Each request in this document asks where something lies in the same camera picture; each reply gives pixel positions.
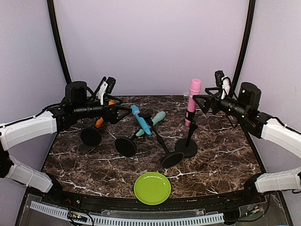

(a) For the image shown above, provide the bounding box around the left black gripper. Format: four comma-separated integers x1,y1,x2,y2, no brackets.
74,95,132,124

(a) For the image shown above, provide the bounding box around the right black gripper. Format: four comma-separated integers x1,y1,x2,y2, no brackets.
193,87,249,120

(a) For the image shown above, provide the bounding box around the blue toy microphone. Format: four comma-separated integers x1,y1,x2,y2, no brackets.
130,105,152,137

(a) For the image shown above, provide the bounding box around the pink toy microphone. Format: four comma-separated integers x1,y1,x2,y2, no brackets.
185,78,201,127

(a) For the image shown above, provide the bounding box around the black stand of pink microphone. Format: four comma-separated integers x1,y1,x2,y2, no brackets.
175,110,198,158

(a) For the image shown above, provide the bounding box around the black stand of blue microphone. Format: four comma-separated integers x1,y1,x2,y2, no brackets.
138,113,184,169

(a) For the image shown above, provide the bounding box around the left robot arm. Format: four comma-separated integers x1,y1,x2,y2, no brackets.
0,77,131,205

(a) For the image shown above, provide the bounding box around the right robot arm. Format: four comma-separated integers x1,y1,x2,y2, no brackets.
192,82,301,204

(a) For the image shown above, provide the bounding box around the orange toy microphone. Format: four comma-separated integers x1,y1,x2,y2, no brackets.
95,100,116,128

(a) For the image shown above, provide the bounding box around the teal toy microphone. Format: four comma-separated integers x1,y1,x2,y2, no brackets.
136,111,166,137

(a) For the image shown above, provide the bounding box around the black stand of orange microphone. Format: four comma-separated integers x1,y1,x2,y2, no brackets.
80,128,102,146

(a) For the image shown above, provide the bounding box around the black stand of teal microphone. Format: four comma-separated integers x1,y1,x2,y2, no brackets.
114,133,137,157

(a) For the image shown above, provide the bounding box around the green plate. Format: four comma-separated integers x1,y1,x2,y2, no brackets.
134,172,171,205

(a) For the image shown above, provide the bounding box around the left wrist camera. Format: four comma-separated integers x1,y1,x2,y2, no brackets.
95,76,116,105

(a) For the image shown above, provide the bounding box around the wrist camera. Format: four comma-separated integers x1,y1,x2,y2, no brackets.
214,70,231,99
95,76,116,105

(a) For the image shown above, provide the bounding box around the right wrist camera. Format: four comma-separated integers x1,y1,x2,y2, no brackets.
214,70,231,99

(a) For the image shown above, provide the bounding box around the black front rail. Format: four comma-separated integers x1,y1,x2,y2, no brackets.
40,190,266,212

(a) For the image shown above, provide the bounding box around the right black frame post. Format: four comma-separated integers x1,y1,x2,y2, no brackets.
231,0,256,91

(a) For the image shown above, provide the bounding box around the black frame post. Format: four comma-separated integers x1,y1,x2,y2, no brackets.
47,0,71,84
231,0,256,91

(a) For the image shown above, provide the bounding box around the left black frame post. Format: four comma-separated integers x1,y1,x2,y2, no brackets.
47,0,71,84

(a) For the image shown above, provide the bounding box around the white slotted cable duct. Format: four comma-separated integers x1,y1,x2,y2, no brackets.
29,201,224,226

